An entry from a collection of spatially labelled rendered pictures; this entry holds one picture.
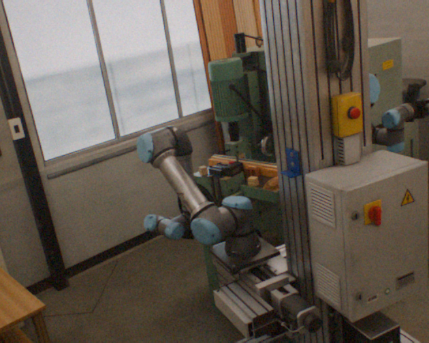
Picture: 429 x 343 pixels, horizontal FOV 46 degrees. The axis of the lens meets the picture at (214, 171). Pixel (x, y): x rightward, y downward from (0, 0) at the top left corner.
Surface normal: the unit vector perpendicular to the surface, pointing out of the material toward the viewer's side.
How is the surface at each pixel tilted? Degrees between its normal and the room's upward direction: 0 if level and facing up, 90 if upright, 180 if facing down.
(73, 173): 90
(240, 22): 86
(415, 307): 0
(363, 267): 91
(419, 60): 90
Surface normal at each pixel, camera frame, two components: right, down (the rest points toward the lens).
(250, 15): 0.63, 0.11
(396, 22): -0.75, 0.32
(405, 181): 0.44, 0.24
